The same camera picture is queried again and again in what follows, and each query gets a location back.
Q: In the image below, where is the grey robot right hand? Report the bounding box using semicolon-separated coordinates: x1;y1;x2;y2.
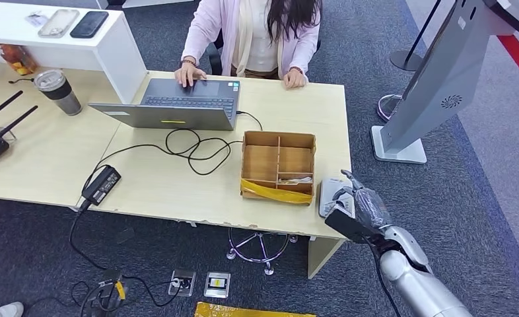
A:
331;169;394;232

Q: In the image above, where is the person's right hand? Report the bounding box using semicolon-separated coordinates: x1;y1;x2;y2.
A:
174;63;208;88

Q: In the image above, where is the person's left hand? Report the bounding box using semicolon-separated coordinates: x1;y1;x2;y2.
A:
283;67;308;90

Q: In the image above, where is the wooden compartment box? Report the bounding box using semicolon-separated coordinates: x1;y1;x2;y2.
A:
240;130;317;207

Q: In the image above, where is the white card reader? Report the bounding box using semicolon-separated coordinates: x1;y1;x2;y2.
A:
318;177;356;219

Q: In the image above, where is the person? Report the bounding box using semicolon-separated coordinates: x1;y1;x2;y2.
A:
174;0;324;90

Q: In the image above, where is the grey laptop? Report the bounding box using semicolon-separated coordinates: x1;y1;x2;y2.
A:
88;77;242;132

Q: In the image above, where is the white desk shelf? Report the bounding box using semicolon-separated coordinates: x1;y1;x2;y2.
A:
0;0;148;105

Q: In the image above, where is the yellow tape strip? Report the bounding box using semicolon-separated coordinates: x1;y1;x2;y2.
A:
240;178;314;205

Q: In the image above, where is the round chrome stanchion base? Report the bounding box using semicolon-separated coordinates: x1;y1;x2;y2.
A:
376;94;404;123

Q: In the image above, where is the black phone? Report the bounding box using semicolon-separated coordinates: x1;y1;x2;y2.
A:
69;10;110;40

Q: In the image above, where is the chrome stool base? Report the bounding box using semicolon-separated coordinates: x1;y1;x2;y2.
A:
225;227;300;277

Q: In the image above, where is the steel tumbler with lid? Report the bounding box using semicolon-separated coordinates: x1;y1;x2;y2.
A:
34;69;84;118

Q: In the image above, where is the clear grey phone case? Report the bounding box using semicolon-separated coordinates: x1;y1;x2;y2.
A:
37;9;81;39

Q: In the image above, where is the black laptop power adapter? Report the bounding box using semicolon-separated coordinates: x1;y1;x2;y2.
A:
81;165;123;207

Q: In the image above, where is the grey kiosk stand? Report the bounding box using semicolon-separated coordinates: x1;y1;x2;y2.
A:
370;0;519;165

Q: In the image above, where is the small clear packet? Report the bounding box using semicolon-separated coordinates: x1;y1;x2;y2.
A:
25;12;50;28

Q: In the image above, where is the yellow package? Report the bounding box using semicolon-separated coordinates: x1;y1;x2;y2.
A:
194;301;317;317

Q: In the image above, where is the metal floor socket yellow label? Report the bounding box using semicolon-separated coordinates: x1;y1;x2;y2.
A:
203;271;232;299

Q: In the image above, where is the orange snack bag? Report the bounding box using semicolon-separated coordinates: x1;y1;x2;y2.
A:
0;42;38;77

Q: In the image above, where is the black floor plug yellow tag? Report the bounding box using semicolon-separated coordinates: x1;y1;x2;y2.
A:
86;269;131;317

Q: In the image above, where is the white shoe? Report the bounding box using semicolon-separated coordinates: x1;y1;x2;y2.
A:
0;302;25;317

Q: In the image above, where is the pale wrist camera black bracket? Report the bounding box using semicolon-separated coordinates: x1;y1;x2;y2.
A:
324;205;385;245

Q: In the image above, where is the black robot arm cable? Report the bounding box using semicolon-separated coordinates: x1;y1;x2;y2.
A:
364;238;403;317

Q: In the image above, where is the black laptop charging cable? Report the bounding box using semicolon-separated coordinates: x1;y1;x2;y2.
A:
84;110;264;185

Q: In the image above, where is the black stanchion post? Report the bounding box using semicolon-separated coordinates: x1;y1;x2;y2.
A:
390;0;442;72

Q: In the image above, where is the black mains cable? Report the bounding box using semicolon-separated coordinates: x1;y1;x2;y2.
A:
69;199;120;277

